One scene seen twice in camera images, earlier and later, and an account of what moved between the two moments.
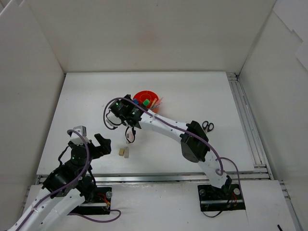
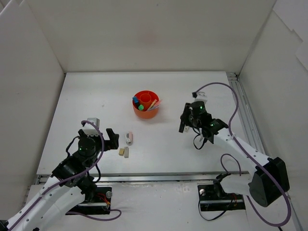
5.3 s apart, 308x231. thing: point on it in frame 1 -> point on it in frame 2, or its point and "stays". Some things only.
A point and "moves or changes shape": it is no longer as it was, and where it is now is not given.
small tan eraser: [121, 151] stays
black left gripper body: [95, 150] -> [106, 142]
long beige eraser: [126, 152] stays
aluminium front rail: [197, 178] stays
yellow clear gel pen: [153, 103] stays
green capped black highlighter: [146, 102] moves or changes shape
